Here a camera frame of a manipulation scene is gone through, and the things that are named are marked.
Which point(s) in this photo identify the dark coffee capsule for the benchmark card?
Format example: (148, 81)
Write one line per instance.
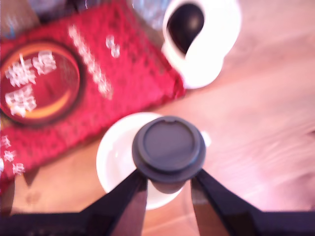
(169, 147)

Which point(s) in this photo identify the red printed packet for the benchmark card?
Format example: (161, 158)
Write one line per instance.
(123, 73)

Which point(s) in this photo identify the brown cardboard box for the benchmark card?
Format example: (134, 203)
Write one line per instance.
(14, 17)

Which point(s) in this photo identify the small white round camera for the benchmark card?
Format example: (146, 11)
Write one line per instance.
(211, 37)

